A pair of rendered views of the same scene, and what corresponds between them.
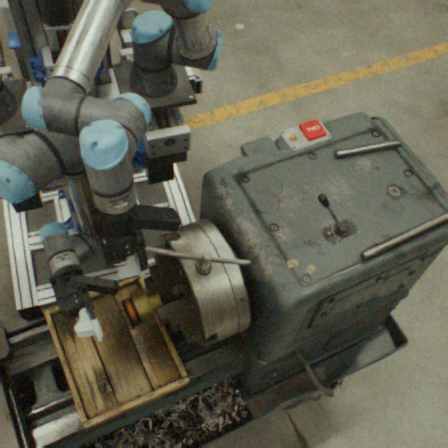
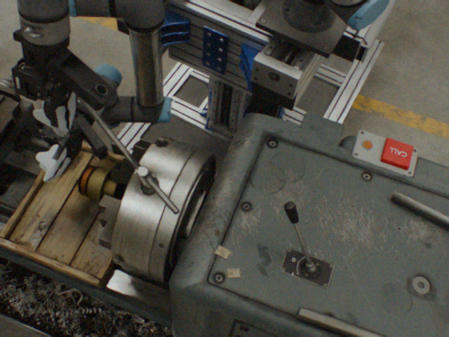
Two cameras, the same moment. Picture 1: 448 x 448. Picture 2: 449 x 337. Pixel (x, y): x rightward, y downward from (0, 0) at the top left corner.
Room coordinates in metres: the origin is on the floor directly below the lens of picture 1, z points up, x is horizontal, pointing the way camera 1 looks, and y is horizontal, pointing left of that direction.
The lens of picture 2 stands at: (0.39, -0.41, 2.16)
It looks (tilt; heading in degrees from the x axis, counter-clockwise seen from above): 59 degrees down; 50
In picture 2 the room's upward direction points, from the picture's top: 6 degrees clockwise
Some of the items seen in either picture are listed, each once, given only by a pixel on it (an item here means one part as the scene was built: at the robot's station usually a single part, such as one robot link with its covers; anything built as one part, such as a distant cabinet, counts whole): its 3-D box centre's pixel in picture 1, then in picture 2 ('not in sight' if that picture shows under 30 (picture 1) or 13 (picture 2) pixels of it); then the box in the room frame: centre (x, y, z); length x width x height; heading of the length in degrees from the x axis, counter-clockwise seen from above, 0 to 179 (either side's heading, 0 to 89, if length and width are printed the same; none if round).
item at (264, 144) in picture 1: (260, 153); (319, 134); (0.98, -0.04, 1.24); 0.09 x 0.08 x 0.03; 124
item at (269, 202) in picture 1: (321, 231); (329, 265); (0.88, -0.25, 1.06); 0.59 x 0.48 x 0.39; 124
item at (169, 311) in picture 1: (185, 323); (115, 227); (0.52, 0.08, 1.09); 0.12 x 0.11 x 0.05; 34
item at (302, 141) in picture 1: (304, 140); (381, 158); (1.06, -0.16, 1.23); 0.13 x 0.08 x 0.05; 124
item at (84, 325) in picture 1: (86, 326); (47, 160); (0.47, 0.32, 1.09); 0.09 x 0.06 x 0.03; 34
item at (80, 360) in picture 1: (115, 347); (81, 206); (0.49, 0.27, 0.89); 0.36 x 0.30 x 0.04; 34
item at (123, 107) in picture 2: (69, 258); (112, 109); (0.70, 0.45, 0.98); 0.11 x 0.08 x 0.11; 146
